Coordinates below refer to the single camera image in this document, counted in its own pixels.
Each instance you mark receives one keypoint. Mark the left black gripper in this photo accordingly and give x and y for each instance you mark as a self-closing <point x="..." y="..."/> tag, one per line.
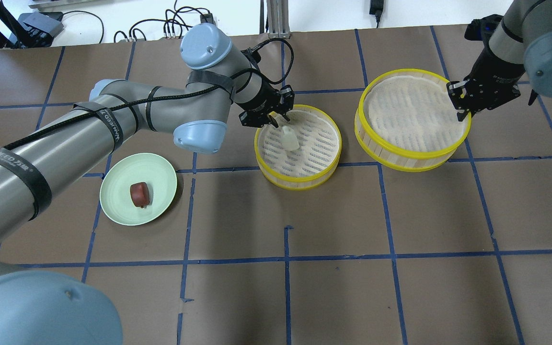
<point x="260" y="101"/>

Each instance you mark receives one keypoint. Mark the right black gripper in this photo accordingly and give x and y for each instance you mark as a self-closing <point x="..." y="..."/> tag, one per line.
<point x="490" y="68"/>

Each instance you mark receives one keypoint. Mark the white steamed bun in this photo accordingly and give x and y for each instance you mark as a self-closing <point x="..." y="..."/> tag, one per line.
<point x="290" y="140"/>

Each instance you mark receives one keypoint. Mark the yellow steamer layer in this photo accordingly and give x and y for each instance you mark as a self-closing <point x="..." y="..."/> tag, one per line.
<point x="302" y="152"/>
<point x="405" y="120"/>

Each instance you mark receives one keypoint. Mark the brown steamed bun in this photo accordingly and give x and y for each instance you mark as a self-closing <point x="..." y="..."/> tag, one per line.
<point x="139" y="194"/>

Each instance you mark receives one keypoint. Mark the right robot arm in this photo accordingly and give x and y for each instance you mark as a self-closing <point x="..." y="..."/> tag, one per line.
<point x="516" y="44"/>

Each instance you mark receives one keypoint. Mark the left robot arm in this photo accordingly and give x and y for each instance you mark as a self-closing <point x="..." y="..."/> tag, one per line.
<point x="49" y="308"/>

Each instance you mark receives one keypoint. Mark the black power adapter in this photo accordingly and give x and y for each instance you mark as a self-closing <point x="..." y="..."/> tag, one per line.
<point x="376" y="9"/>

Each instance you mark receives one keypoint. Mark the light green plate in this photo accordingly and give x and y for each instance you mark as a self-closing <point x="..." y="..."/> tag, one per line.
<point x="114" y="195"/>

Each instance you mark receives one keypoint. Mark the aluminium frame post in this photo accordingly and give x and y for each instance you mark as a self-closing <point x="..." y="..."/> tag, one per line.
<point x="278" y="19"/>

